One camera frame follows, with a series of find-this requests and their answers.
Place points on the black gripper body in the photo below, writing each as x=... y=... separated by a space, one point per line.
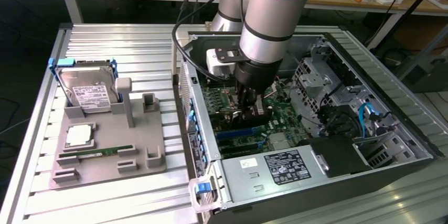
x=257 y=77

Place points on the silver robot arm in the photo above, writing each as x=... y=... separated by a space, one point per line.
x=272 y=11

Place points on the metal socket cover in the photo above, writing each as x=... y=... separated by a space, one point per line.
x=272 y=89

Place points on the green motherboard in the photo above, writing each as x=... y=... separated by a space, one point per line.
x=285 y=119

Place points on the black expansion slot blue clip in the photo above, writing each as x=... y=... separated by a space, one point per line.
x=241 y=145

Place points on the metal disk bay cage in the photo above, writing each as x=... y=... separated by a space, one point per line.
x=315 y=82

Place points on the silver chipset heatsink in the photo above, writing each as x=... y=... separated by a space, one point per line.
x=284 y=142

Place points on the blue card retainer strip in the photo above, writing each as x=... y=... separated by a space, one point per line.
x=200 y=138

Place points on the grey power supply unit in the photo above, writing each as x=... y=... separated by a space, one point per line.
x=244 y=179

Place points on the black air shroud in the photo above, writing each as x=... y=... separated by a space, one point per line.
x=336 y=153

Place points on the blue case latch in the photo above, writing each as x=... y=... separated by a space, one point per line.
x=203 y=188

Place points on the grey parts rack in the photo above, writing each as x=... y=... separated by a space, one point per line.
x=112 y=134

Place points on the black open PC case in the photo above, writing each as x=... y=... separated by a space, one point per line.
x=315 y=197

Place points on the silver hard disk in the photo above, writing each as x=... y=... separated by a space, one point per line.
x=87 y=87

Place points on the green RAM stick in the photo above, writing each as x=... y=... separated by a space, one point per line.
x=101 y=152

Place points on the silver CPU chip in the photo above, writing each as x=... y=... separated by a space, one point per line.
x=79 y=136

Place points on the blue disk caddy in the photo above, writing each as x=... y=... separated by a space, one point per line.
x=64 y=62

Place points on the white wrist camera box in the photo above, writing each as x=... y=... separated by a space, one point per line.
x=215 y=66

